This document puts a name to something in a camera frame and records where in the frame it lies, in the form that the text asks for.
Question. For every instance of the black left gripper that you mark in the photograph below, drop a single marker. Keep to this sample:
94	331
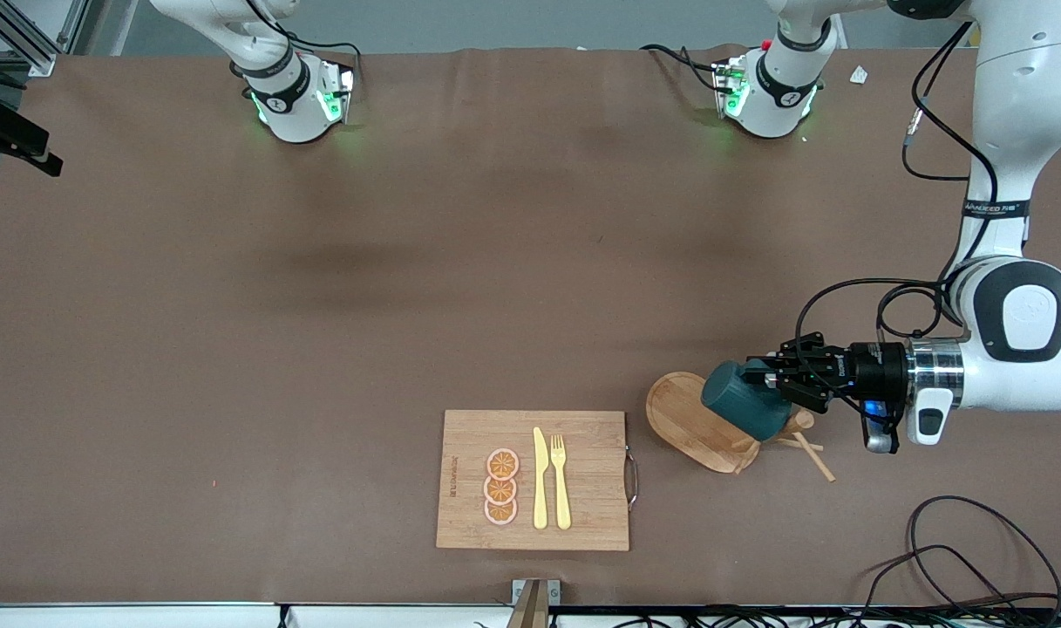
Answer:
874	371

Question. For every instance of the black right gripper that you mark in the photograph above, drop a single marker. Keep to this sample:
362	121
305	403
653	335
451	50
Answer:
13	127

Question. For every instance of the dark green ribbed cup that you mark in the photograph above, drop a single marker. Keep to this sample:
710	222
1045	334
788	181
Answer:
744	406

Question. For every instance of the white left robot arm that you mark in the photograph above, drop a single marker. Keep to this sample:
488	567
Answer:
1018	87

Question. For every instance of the wooden cup rack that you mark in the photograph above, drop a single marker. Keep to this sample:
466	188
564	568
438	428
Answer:
678	419

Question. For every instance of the bamboo cutting board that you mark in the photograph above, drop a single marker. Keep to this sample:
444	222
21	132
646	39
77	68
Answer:
582	488

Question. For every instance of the yellow plastic fork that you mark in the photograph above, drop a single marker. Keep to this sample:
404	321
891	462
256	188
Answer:
562	493

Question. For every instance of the yellow plastic knife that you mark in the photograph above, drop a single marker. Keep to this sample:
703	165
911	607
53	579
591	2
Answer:
540	488

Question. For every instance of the white paper scrap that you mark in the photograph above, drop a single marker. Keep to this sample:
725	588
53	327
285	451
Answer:
860	75

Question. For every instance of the orange slice toy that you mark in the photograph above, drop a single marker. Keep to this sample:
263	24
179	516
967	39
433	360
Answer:
500	513
500	490
502	464

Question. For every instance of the aluminium frame profile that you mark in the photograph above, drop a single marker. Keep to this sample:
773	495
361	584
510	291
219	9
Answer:
24	48

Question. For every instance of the metal bracket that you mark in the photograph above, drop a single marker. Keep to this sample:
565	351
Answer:
547	591

